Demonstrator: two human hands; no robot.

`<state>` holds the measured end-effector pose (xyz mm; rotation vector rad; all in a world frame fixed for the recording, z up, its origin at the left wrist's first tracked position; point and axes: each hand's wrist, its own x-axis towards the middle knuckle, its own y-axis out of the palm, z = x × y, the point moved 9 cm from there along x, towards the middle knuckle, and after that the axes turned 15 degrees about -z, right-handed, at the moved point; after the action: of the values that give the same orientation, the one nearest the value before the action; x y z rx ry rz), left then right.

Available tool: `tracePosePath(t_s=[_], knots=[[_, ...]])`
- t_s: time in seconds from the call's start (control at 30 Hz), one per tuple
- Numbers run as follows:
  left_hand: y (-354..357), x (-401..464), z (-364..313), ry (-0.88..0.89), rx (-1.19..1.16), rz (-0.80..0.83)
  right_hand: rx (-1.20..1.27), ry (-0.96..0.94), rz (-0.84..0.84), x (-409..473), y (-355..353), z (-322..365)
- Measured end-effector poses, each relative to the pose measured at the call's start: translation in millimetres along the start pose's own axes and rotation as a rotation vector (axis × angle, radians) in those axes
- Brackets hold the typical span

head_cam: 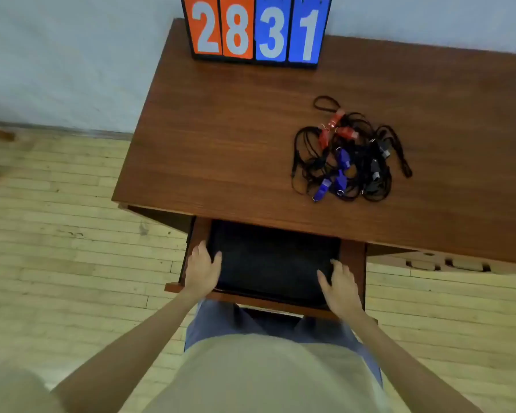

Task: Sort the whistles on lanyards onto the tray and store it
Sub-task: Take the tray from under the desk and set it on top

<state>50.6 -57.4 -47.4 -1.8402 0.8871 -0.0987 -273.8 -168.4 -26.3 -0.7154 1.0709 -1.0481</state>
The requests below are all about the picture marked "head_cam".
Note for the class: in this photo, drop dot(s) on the person's right hand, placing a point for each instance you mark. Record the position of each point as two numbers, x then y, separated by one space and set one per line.
342 292

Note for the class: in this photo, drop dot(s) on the person's left hand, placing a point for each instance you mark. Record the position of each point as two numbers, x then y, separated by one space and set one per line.
202 270

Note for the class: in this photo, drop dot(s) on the wooden desk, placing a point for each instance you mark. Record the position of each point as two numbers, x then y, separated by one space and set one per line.
352 258

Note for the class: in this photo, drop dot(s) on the black plastic tray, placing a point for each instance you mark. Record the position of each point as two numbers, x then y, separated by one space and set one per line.
271 262

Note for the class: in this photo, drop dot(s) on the person's right forearm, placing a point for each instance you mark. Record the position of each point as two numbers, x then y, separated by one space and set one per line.
404 365

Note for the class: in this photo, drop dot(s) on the person's left forearm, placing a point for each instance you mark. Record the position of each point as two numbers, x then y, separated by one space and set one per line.
129 352

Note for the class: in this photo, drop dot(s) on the person's beige shirt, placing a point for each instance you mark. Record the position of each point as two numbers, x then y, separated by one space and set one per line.
262 378

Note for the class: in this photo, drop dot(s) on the carved light wooden panel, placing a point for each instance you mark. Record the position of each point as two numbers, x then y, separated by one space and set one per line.
434 258

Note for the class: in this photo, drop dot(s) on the orange and blue flip scoreboard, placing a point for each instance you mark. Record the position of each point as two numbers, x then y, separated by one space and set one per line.
258 30

